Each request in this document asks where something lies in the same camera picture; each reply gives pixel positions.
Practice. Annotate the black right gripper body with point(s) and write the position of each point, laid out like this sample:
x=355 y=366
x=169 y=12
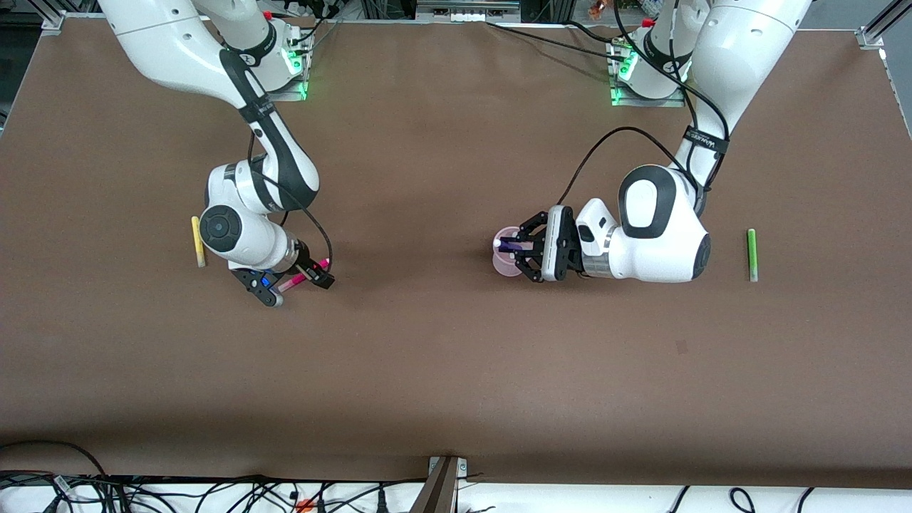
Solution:
x=308 y=261

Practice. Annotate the pink highlighter pen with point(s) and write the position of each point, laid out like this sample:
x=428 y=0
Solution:
x=291 y=285

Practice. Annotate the purple highlighter pen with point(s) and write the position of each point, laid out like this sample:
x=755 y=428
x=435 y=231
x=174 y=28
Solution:
x=511 y=246

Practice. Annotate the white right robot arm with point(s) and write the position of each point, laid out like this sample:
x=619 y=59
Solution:
x=164 y=43

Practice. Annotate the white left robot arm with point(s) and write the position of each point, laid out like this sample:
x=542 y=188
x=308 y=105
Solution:
x=655 y=235

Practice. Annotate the pink mesh pen holder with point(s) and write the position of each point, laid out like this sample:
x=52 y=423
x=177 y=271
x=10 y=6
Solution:
x=507 y=266

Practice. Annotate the yellow highlighter pen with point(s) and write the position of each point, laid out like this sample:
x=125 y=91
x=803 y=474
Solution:
x=196 y=246

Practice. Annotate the green highlighter pen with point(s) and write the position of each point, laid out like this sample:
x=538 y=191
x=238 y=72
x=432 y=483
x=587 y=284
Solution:
x=752 y=253

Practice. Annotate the white power strip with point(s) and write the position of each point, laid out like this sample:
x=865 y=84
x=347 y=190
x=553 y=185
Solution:
x=467 y=13

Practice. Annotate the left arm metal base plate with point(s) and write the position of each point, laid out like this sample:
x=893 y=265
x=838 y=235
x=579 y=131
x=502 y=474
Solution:
x=627 y=100

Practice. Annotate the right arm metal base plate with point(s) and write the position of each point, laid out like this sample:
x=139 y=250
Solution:
x=292 y=92

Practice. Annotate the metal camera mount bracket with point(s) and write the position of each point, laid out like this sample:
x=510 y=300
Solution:
x=442 y=491

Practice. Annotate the aluminium frame corner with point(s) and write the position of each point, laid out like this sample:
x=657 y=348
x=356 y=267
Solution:
x=880 y=28
x=53 y=21

